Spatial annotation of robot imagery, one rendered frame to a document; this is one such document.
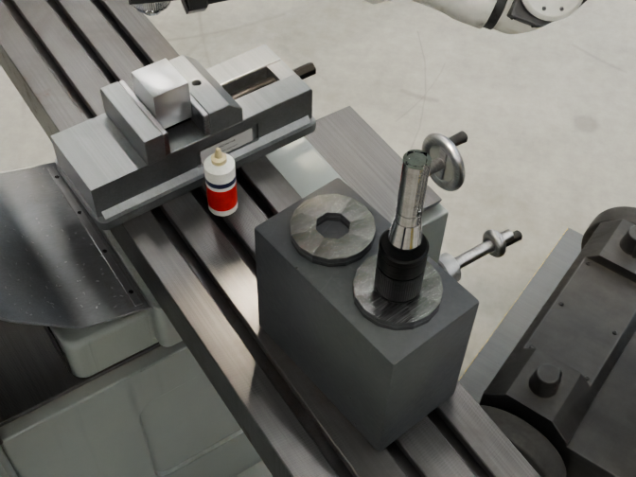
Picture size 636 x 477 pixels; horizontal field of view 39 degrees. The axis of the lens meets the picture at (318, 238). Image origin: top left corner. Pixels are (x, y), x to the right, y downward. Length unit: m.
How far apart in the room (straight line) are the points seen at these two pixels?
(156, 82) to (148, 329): 0.35
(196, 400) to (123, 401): 0.17
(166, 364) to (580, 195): 1.55
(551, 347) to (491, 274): 0.84
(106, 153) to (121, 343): 0.27
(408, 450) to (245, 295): 0.28
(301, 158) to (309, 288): 0.55
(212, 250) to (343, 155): 0.46
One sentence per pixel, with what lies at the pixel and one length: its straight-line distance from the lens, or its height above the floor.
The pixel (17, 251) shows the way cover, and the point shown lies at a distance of 1.26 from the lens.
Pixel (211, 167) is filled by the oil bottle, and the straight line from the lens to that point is 1.16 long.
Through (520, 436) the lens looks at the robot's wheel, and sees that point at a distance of 1.45.
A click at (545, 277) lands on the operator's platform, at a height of 0.40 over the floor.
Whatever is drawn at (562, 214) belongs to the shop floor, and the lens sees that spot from 2.56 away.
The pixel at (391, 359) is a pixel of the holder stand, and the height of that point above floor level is 1.12.
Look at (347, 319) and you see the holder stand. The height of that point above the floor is 1.12.
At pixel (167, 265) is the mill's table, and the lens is 1.17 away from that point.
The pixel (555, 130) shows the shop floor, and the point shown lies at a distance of 2.79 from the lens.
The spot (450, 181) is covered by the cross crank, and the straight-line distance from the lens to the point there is 1.72.
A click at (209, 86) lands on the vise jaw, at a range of 1.23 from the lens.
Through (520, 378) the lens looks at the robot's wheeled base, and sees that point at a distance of 1.49.
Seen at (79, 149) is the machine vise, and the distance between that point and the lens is 1.23.
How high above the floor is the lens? 1.85
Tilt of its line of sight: 51 degrees down
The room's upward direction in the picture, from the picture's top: 2 degrees clockwise
